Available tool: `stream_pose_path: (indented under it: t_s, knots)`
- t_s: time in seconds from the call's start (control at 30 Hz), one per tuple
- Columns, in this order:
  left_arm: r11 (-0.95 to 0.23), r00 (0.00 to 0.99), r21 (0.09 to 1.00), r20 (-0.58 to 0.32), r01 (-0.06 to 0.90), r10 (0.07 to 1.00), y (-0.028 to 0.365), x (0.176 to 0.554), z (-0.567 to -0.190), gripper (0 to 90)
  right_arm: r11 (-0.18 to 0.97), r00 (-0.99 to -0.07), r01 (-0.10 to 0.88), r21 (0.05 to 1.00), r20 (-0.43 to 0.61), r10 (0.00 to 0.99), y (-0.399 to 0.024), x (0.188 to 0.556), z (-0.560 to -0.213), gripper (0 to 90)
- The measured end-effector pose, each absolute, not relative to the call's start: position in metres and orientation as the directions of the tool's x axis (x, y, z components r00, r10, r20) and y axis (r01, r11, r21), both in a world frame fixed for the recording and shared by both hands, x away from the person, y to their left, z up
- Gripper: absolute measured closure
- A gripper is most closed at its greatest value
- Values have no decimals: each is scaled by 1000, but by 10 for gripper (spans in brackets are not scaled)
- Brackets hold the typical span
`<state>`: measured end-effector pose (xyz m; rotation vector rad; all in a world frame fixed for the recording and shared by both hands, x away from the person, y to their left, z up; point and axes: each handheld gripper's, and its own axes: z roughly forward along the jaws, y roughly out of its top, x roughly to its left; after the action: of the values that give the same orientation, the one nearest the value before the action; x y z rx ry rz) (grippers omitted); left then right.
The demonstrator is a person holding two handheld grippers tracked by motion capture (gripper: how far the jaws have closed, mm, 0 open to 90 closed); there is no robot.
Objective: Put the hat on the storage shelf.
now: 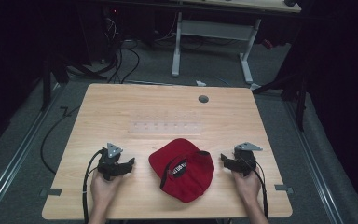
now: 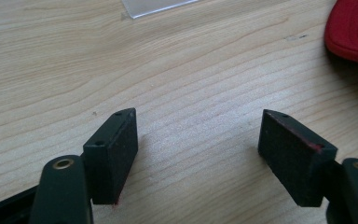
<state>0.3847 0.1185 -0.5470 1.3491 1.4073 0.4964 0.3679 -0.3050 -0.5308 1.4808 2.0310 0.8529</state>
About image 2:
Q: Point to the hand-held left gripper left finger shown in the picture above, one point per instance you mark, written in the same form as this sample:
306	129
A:
110	161

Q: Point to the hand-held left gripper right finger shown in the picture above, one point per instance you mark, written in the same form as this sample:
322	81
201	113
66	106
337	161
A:
295	161

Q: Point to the clear plastic sheet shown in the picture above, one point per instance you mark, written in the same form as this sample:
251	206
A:
155	6

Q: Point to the red plastic lid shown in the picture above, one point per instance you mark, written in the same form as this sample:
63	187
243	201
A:
354	29

